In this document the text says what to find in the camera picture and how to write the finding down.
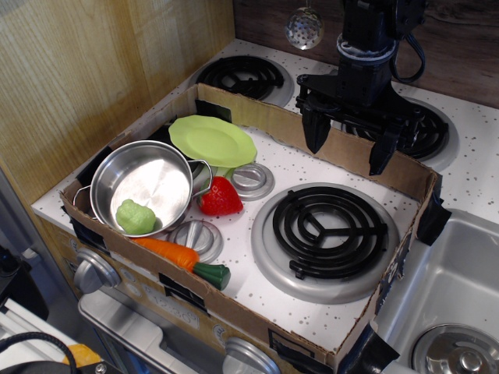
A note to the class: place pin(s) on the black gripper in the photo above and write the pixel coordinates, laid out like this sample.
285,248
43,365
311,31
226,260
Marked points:
359,94

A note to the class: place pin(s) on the silver metal pan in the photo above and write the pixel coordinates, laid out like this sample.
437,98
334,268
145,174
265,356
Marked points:
152,174

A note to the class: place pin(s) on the light green toy broccoli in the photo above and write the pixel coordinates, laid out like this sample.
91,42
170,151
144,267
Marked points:
135,219

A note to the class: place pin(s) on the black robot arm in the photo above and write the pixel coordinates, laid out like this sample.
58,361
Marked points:
373,30

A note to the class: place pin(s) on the cardboard fence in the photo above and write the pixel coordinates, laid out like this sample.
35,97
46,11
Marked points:
251,307

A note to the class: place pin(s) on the back right black burner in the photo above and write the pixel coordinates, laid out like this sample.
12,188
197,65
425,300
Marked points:
437,142

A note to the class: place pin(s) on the black burner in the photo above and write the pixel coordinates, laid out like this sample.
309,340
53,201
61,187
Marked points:
254,77
323,243
437,142

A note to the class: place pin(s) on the front right black burner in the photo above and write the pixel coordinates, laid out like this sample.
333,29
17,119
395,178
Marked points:
323,243

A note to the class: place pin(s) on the silver stove knob upper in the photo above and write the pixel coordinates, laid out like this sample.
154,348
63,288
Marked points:
252,181

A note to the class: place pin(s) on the silver stove knob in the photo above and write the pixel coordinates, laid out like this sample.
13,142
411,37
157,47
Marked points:
252,181
201,236

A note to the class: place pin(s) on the back left black burner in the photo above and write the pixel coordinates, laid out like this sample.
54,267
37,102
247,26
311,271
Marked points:
254,77

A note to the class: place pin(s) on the hanging silver strainer ladle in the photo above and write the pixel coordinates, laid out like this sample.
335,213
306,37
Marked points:
304,28

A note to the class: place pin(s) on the red toy strawberry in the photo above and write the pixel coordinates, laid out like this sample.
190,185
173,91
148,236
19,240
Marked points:
221,200

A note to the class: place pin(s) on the light green plastic plate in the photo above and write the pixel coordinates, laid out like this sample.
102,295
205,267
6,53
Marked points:
218,142

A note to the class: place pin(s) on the silver sink basin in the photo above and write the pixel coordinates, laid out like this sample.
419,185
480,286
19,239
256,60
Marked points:
453,281

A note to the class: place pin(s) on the silver stove knob lower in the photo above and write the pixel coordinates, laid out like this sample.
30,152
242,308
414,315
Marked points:
201,236

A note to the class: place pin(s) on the orange toy carrot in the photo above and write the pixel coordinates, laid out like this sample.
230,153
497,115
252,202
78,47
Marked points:
188,259

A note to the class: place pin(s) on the silver sink drain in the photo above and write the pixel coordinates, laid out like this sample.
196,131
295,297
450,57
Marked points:
455,348

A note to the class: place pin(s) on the silver front oven knob right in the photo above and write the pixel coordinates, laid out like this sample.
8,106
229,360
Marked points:
243,357

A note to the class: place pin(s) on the silver oven knob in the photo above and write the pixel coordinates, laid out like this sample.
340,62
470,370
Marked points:
94,272
243,357

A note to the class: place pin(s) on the silver front oven knob left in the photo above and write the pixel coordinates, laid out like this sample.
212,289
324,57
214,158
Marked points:
94,272

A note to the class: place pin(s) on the orange yellow object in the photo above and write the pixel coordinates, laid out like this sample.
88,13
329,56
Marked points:
83,355

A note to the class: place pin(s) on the silver oven door handle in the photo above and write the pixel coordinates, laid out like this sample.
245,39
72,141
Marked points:
138,337

